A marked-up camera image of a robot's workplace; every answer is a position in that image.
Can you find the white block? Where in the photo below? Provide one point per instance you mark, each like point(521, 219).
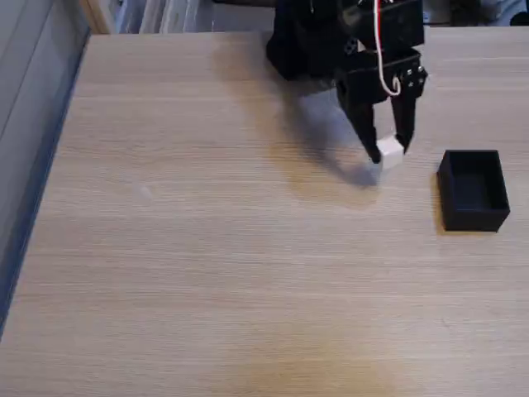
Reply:
point(390, 153)

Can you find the black open box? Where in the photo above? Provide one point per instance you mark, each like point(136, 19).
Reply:
point(475, 192)

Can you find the stack of white panels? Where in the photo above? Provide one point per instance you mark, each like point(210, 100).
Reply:
point(165, 15)

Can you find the light wooden frame bar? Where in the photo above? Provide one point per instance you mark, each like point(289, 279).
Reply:
point(97, 16)

